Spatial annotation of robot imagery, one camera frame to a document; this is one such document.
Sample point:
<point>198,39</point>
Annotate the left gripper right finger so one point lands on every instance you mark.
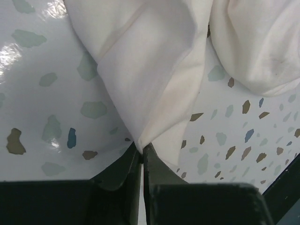
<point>169,200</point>

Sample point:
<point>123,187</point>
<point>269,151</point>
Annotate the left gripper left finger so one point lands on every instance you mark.
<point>109,198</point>

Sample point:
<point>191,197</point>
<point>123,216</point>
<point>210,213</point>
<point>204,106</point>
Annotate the white t-shirt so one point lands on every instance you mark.
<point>150,55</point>

